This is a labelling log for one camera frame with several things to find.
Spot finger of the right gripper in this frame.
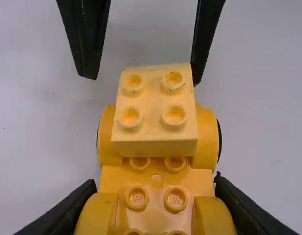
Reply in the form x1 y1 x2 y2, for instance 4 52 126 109
54 0 112 81
190 0 226 86

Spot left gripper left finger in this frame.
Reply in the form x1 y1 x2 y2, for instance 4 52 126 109
12 178 97 235

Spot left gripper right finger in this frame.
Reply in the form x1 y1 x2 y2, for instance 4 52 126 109
213 171 302 235

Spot yellow toy car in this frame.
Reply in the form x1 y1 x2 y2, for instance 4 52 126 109
81 62 238 235

